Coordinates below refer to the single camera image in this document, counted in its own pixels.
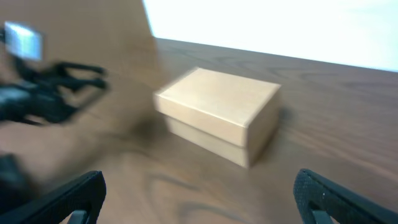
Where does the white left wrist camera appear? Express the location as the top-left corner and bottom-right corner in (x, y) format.
(3, 21), (44, 61)

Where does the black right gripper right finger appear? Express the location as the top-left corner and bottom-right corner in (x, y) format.
(293, 169), (397, 224)

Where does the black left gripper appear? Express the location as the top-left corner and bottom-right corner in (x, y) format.
(1, 57), (108, 124)

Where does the brown cardboard box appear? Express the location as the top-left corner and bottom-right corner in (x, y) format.
(153, 67), (281, 168)

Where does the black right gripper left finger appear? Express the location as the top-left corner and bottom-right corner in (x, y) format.
(1, 170), (106, 224)

